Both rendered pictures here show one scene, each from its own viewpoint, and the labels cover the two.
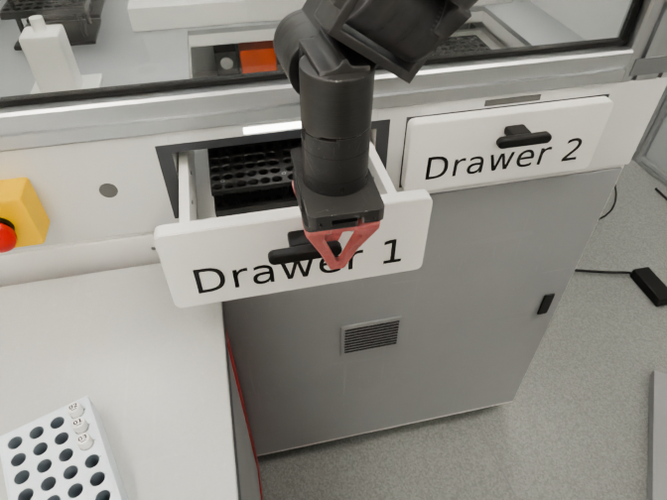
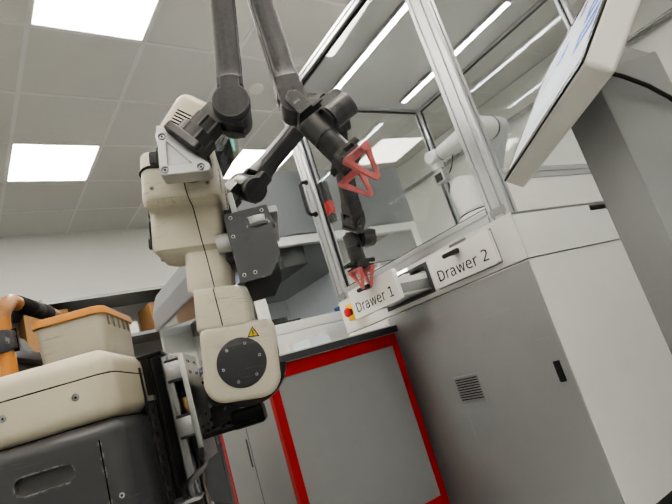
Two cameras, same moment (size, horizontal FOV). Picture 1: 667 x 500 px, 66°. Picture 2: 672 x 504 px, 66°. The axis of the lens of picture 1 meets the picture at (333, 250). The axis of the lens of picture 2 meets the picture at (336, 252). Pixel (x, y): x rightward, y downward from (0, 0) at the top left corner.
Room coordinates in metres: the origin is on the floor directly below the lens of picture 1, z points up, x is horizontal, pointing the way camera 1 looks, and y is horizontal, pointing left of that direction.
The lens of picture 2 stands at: (-0.40, -1.66, 0.64)
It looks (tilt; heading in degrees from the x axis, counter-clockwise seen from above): 13 degrees up; 67
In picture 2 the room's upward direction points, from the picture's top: 17 degrees counter-clockwise
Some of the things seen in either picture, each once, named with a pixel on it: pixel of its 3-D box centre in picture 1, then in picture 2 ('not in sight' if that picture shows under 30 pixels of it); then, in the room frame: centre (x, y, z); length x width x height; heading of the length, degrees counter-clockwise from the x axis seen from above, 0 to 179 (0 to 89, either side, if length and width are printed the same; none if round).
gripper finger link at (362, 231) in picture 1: (334, 223); (362, 275); (0.37, 0.00, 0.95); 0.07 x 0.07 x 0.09; 12
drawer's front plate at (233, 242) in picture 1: (300, 249); (374, 294); (0.41, 0.04, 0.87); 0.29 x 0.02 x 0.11; 103
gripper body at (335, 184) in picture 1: (334, 159); (357, 256); (0.37, 0.00, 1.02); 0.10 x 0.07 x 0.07; 12
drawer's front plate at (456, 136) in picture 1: (504, 145); (461, 261); (0.62, -0.24, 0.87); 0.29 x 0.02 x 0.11; 103
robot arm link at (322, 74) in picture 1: (333, 89); (353, 240); (0.38, 0.00, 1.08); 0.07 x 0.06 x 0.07; 17
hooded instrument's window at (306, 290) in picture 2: not in sight; (279, 316); (0.51, 1.81, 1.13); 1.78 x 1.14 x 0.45; 103
